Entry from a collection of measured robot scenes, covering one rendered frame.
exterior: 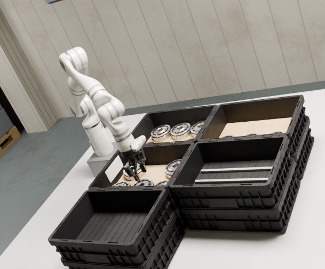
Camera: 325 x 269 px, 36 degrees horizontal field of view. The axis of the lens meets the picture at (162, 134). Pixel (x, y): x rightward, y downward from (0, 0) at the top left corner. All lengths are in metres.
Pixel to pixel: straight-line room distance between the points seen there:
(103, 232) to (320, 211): 0.83
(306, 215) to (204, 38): 2.70
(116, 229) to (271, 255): 0.61
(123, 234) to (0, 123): 3.77
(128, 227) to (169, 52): 2.79
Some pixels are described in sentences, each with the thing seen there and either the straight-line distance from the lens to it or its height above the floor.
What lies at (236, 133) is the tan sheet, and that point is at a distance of 2.25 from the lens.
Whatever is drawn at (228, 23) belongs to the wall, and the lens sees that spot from 4.24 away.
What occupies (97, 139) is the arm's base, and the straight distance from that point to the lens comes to 2.54.
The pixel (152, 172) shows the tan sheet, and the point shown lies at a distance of 2.22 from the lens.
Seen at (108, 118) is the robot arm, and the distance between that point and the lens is 1.92.
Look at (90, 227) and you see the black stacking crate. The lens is 2.08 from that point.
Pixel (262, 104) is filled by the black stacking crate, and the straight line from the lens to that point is 2.24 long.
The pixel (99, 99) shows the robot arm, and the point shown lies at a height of 1.27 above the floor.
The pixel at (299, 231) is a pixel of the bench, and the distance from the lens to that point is 1.86.
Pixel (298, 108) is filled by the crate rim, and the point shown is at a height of 0.93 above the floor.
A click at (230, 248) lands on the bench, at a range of 1.88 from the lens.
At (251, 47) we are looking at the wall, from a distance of 4.28.
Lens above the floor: 1.95
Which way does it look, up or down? 27 degrees down
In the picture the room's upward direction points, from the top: 23 degrees counter-clockwise
